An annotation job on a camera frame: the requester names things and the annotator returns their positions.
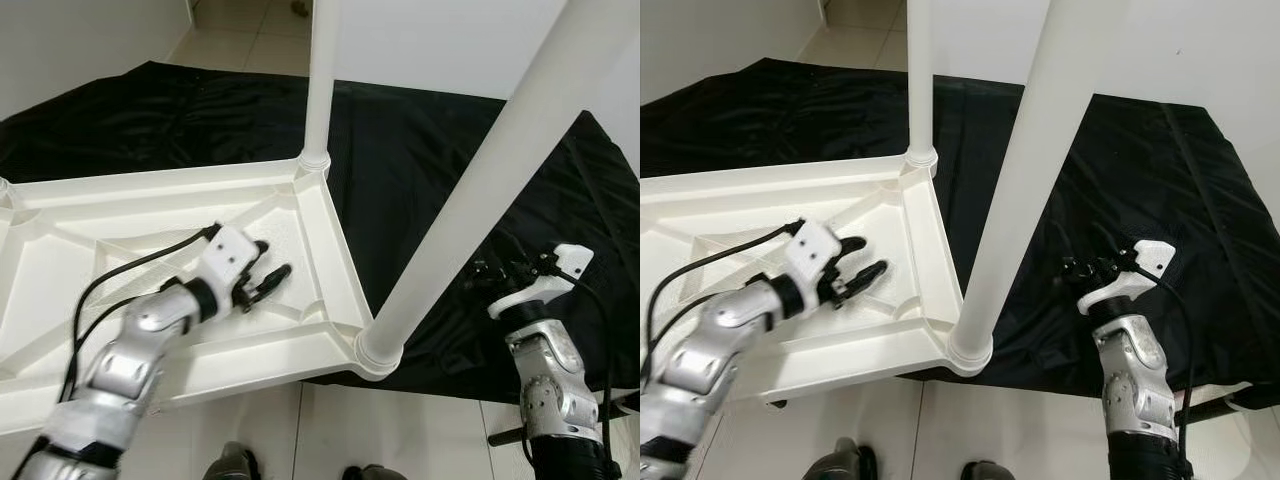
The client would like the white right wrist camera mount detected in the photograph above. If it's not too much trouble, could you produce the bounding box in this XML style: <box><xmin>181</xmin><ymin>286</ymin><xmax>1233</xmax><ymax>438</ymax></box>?
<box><xmin>488</xmin><ymin>243</ymin><xmax>596</xmax><ymax>321</ymax></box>
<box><xmin>1078</xmin><ymin>240</ymin><xmax>1178</xmax><ymax>316</ymax></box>

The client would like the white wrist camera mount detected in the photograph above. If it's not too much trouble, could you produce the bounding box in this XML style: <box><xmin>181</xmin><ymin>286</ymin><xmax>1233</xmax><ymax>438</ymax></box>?
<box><xmin>1078</xmin><ymin>240</ymin><xmax>1178</xmax><ymax>316</ymax></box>
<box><xmin>195</xmin><ymin>225</ymin><xmax>256</xmax><ymax>301</ymax></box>
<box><xmin>785</xmin><ymin>220</ymin><xmax>843</xmax><ymax>296</ymax></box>
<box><xmin>488</xmin><ymin>243</ymin><xmax>596</xmax><ymax>321</ymax></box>

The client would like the white plastic table top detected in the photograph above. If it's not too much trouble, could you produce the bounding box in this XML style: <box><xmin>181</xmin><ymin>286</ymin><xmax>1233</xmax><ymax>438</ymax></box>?
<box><xmin>0</xmin><ymin>155</ymin><xmax>406</xmax><ymax>436</ymax></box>
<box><xmin>640</xmin><ymin>152</ymin><xmax>994</xmax><ymax>406</ymax></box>

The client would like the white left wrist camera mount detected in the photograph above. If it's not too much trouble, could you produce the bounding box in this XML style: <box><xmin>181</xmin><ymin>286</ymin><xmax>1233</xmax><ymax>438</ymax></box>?
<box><xmin>785</xmin><ymin>220</ymin><xmax>843</xmax><ymax>296</ymax></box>
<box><xmin>195</xmin><ymin>225</ymin><xmax>256</xmax><ymax>301</ymax></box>

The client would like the black table cloth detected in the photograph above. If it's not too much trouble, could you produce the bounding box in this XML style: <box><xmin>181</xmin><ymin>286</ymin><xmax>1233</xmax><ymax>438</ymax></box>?
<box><xmin>640</xmin><ymin>58</ymin><xmax>1280</xmax><ymax>409</ymax></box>
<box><xmin>0</xmin><ymin>62</ymin><xmax>641</xmax><ymax>401</ymax></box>

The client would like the silver robot left leg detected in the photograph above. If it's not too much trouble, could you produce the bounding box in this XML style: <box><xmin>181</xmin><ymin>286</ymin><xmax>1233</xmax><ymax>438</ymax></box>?
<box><xmin>805</xmin><ymin>438</ymin><xmax>879</xmax><ymax>480</ymax></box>
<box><xmin>203</xmin><ymin>442</ymin><xmax>263</xmax><ymax>480</ymax></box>

